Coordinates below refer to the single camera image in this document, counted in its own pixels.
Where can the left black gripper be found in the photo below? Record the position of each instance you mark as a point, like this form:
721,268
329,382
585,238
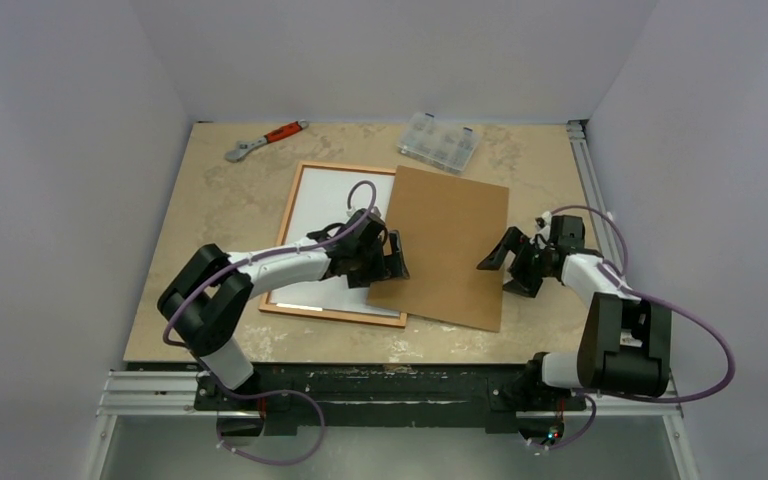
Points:
397,269

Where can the photo print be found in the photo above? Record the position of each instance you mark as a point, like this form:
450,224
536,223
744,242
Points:
321,205

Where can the red handled adjustable wrench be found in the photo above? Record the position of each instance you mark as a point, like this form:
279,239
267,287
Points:
243,148

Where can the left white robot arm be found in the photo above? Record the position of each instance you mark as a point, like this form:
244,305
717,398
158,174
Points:
205,301

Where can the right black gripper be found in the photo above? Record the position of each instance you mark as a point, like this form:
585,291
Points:
525,258

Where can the brown fibreboard backing board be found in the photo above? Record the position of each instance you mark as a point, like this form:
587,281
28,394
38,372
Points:
447,226

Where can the clear plastic organizer box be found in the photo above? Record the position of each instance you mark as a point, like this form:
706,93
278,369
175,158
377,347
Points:
445,146

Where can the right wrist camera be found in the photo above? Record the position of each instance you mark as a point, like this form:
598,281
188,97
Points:
544,220

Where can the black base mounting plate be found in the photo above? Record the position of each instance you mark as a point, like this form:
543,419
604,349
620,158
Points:
496,398

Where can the orange wooden picture frame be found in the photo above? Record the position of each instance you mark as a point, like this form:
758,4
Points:
284,232

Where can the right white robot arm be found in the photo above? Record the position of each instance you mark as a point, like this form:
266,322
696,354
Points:
626,341

